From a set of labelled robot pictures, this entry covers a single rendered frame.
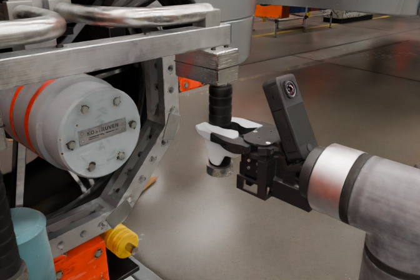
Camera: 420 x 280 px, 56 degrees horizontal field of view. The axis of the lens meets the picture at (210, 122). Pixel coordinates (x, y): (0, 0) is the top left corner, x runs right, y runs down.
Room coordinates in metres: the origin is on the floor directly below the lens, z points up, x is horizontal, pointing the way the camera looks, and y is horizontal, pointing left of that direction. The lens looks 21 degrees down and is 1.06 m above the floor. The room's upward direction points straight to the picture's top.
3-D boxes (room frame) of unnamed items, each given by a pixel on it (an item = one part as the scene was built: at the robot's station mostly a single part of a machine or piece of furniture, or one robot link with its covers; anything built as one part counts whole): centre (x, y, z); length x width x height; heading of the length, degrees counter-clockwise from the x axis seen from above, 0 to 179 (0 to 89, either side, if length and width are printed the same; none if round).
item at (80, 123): (0.57, 0.22, 0.85); 0.21 x 0.14 x 0.14; 47
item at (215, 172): (0.58, -0.02, 0.83); 0.04 x 0.04 x 0.16
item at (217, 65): (0.60, 0.01, 0.93); 0.09 x 0.05 x 0.05; 47
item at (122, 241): (0.77, 0.26, 0.51); 0.29 x 0.06 x 0.06; 47
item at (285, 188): (0.50, -0.10, 0.80); 0.12 x 0.08 x 0.09; 47
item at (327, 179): (0.45, -0.16, 0.81); 0.10 x 0.05 x 0.09; 137
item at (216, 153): (0.55, -0.01, 0.81); 0.09 x 0.03 x 0.06; 54
